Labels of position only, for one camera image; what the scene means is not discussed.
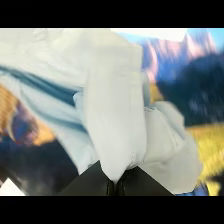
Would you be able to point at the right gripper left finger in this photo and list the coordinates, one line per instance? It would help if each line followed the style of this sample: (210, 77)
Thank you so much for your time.
(91, 183)

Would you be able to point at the white shirt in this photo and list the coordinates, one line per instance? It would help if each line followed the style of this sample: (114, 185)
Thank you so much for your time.
(113, 110)

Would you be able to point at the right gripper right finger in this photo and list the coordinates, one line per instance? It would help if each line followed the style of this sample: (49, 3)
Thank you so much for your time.
(143, 185)

